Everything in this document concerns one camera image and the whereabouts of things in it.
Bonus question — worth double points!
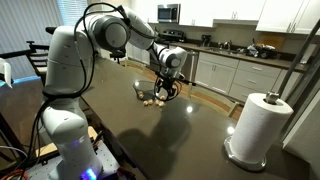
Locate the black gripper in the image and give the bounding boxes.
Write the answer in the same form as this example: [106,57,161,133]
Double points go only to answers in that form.
[159,73,184,100]

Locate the stainless steel dishwasher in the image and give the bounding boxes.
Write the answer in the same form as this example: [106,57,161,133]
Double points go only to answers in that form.
[182,49,200,83]

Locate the black steel stove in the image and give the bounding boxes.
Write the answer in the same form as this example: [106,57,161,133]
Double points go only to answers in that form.
[159,29,187,43]

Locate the black coffee maker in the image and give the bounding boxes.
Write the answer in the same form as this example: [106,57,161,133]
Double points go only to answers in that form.
[200,34,212,48]

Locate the black office chair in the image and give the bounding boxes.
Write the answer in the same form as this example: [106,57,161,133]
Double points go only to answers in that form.
[109,46,129,65]

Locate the white lower kitchen cabinets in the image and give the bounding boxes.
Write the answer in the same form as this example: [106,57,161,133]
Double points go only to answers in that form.
[194,51,302,103]

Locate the chrome sink faucet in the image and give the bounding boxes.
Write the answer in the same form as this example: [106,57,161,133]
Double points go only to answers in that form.
[217,40,233,52]

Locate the steel microwave oven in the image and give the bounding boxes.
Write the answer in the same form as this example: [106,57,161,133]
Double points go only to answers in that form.
[156,3,182,24]

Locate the white upper cabinet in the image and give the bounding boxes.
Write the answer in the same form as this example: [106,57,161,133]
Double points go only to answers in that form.
[179,0,215,28]
[255,0,320,36]

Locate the white paper towel roll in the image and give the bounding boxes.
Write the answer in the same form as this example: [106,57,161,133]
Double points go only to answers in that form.
[229,92,295,164]

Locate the pile of kitchen clutter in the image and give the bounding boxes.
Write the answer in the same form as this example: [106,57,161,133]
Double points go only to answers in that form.
[245,42,278,60]

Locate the silver paper towel holder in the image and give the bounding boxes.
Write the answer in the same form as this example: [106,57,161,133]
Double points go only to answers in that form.
[223,91,268,173]

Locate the wooden cutting board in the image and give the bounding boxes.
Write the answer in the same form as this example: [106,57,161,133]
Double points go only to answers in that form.
[259,32,287,51]

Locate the window blinds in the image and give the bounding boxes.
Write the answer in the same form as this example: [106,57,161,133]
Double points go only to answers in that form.
[56,0,89,27]

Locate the dark metal tripod legs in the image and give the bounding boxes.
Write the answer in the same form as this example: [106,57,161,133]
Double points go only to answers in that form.
[275,19,320,141]

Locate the dark wooden chair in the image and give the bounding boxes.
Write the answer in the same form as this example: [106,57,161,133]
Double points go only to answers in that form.
[25,40,51,85]

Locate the blue mat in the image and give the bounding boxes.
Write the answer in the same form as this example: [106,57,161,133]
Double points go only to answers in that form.
[0,75,42,89]

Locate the white plastic device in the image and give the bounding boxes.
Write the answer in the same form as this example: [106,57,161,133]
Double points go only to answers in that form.
[0,57,14,90]

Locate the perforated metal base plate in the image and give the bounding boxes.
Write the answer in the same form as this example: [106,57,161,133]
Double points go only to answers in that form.
[26,141,122,180]

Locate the black camera rig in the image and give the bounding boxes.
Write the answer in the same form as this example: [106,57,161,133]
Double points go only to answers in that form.
[45,26,58,35]

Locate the white cable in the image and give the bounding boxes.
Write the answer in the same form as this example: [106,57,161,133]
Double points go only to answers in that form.
[0,145,29,161]

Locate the orange cable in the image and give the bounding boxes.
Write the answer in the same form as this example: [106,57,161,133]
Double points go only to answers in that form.
[2,169,29,180]

